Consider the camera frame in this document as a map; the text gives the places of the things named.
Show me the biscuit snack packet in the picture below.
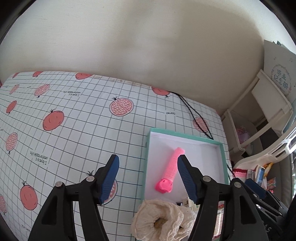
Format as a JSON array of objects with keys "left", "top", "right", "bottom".
[{"left": 212, "top": 201, "right": 224, "bottom": 240}]

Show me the cream plastic hair claw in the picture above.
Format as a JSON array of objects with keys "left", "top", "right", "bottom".
[{"left": 182, "top": 197, "right": 199, "bottom": 212}]

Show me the pink hair roller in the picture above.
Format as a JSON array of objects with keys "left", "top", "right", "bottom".
[{"left": 155, "top": 147, "right": 185, "bottom": 194}]

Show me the cream lace scrunchie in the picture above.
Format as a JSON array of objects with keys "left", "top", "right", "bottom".
[{"left": 131, "top": 199, "right": 197, "bottom": 240}]

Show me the crochet blanket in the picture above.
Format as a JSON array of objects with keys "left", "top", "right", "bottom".
[{"left": 233, "top": 169, "right": 247, "bottom": 182}]

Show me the teal shallow box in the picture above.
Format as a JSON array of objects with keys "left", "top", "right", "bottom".
[{"left": 140, "top": 127, "right": 231, "bottom": 241}]

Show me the white shelf unit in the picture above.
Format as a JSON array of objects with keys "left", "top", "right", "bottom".
[{"left": 221, "top": 70, "right": 293, "bottom": 163}]

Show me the pomegranate grid tablecloth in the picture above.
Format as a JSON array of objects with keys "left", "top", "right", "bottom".
[{"left": 1, "top": 71, "right": 228, "bottom": 240}]

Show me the poster with chinese text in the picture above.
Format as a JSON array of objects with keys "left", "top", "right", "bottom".
[{"left": 263, "top": 40, "right": 296, "bottom": 103}]

